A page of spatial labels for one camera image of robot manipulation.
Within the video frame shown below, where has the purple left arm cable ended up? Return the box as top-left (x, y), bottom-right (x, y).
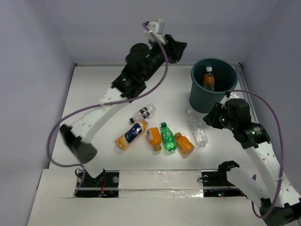
top-left (48, 22), bottom-right (169, 196)

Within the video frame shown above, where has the orange juice bottle right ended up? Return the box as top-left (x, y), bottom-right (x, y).
top-left (174, 132), bottom-right (195, 155)

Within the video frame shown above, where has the clear crushed water bottle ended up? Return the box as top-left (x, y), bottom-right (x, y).
top-left (187, 109), bottom-right (208, 147)

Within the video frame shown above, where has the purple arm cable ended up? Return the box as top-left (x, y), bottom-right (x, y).
top-left (225, 89), bottom-right (286, 218)
top-left (48, 22), bottom-right (169, 196)

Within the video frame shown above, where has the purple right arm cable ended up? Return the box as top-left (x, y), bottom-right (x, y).
top-left (225, 89), bottom-right (286, 218)

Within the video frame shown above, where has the yellow blue milk tea bottle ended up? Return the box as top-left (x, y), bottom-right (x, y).
top-left (115, 119), bottom-right (150, 150)

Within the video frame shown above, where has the clear pepsi bottle black cap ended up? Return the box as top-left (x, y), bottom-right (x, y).
top-left (129, 104), bottom-right (156, 123)

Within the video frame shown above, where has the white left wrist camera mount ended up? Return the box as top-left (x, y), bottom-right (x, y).
top-left (142, 19), bottom-right (167, 47)

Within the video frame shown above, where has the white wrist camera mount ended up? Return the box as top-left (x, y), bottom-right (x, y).
top-left (142, 19), bottom-right (167, 47)
top-left (225, 91), bottom-right (240, 101)

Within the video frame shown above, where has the teal plastic bin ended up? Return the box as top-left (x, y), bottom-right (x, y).
top-left (189, 58), bottom-right (238, 113)

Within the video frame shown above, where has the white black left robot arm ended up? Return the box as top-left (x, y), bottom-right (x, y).
top-left (60, 34), bottom-right (187, 166)

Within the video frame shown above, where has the orange juice bottle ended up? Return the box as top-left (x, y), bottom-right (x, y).
top-left (146, 127), bottom-right (162, 152)
top-left (174, 132), bottom-right (195, 155)

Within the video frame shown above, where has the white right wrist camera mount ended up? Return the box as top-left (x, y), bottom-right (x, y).
top-left (225, 91), bottom-right (240, 101)

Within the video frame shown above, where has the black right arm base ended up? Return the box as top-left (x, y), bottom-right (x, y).
top-left (197, 161), bottom-right (246, 198)

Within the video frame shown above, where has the orange label tea bottle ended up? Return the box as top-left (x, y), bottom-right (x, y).
top-left (203, 66), bottom-right (214, 91)

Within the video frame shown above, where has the orange juice bottle left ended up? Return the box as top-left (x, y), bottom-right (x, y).
top-left (146, 127), bottom-right (162, 152)

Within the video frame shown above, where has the green sprite bottle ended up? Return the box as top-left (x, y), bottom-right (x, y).
top-left (161, 122), bottom-right (177, 153)

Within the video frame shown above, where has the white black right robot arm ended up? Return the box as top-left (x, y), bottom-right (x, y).
top-left (203, 98), bottom-right (301, 226)

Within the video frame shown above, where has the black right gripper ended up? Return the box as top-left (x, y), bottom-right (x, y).
top-left (202, 102), bottom-right (237, 131)

